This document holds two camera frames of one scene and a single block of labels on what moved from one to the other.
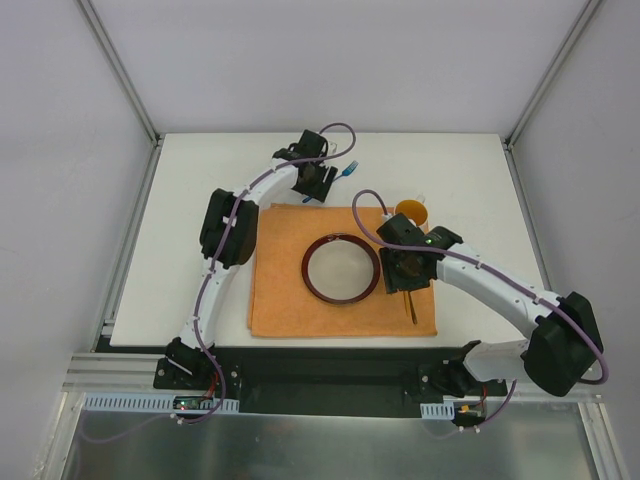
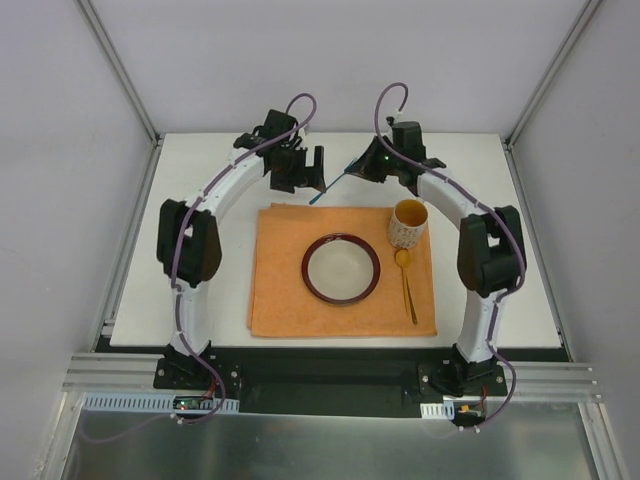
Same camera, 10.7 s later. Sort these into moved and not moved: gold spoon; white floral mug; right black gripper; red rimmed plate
Moved: right black gripper
Not moved: white floral mug; red rimmed plate; gold spoon
